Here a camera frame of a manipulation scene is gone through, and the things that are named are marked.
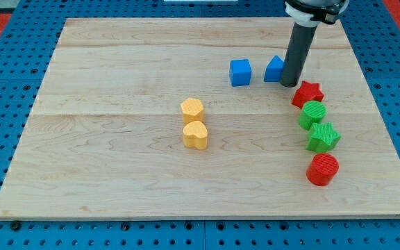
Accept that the green star block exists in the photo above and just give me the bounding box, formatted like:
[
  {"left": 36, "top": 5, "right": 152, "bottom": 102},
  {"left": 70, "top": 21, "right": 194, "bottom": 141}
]
[{"left": 306, "top": 122, "right": 342, "bottom": 153}]

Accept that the green cylinder block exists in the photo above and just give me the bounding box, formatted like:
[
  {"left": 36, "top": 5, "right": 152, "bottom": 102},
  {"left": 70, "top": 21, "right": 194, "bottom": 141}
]
[{"left": 298, "top": 101, "right": 326, "bottom": 130}]

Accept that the yellow heart block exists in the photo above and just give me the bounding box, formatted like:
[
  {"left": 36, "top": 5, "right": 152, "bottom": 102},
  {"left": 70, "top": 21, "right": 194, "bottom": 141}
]
[{"left": 182, "top": 121, "right": 208, "bottom": 150}]

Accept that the blue cube block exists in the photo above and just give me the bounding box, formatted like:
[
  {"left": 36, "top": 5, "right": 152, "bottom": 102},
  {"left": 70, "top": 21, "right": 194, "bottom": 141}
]
[{"left": 228, "top": 59, "right": 252, "bottom": 87}]

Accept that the wooden board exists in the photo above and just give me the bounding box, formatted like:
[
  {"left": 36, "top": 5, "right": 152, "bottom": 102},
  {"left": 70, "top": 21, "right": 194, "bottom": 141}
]
[{"left": 0, "top": 17, "right": 400, "bottom": 221}]

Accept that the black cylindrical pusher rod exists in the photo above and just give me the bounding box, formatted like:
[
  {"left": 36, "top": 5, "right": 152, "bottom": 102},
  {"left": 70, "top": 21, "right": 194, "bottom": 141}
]
[{"left": 279, "top": 23, "right": 317, "bottom": 88}]

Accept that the yellow pentagon block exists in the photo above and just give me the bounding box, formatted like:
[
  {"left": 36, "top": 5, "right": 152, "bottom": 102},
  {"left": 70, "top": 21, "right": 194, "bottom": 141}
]
[{"left": 180, "top": 98, "right": 204, "bottom": 125}]

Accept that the red star block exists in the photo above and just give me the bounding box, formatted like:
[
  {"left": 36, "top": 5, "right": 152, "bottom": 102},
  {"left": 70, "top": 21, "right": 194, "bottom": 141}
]
[{"left": 292, "top": 81, "right": 324, "bottom": 109}]

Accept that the blue triangle block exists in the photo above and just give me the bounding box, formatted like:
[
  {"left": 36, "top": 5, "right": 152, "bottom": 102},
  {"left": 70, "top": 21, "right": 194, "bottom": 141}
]
[{"left": 263, "top": 56, "right": 284, "bottom": 82}]

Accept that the red cylinder block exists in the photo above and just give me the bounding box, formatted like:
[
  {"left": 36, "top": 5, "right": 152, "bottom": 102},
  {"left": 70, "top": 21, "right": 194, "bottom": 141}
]
[{"left": 306, "top": 153, "right": 340, "bottom": 186}]

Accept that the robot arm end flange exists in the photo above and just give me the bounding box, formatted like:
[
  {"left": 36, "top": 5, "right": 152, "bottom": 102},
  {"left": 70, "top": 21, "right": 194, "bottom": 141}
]
[{"left": 284, "top": 0, "right": 349, "bottom": 28}]

